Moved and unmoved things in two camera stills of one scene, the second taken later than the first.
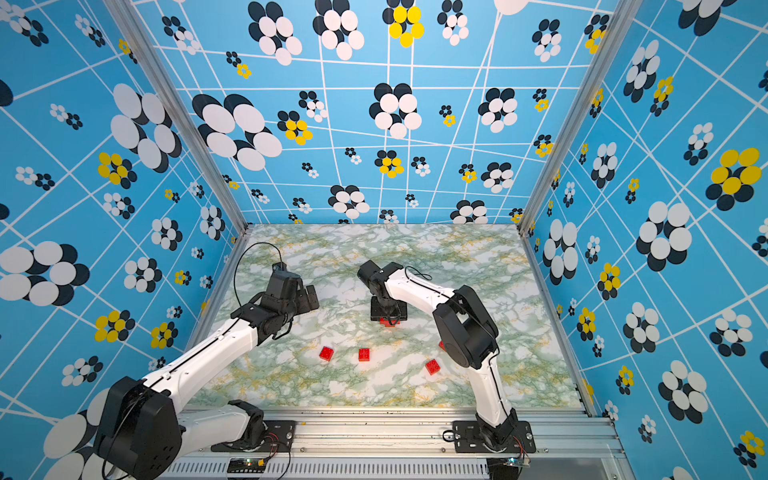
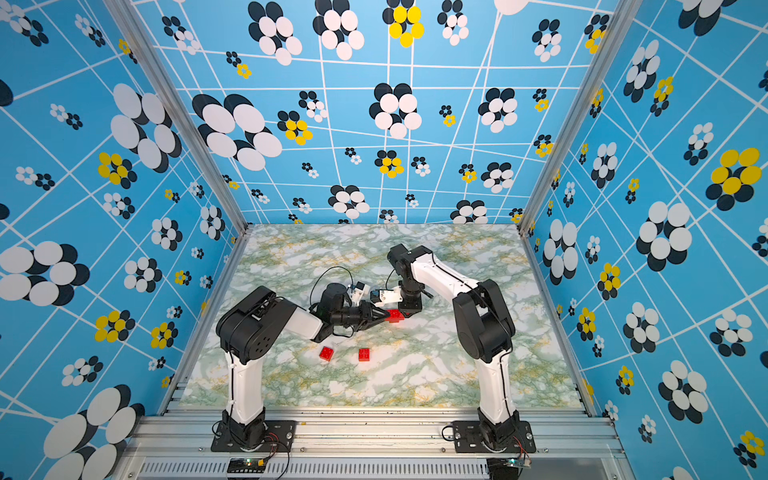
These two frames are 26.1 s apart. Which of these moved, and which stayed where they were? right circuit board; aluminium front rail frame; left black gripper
Moved: left black gripper
Stayed: aluminium front rail frame; right circuit board
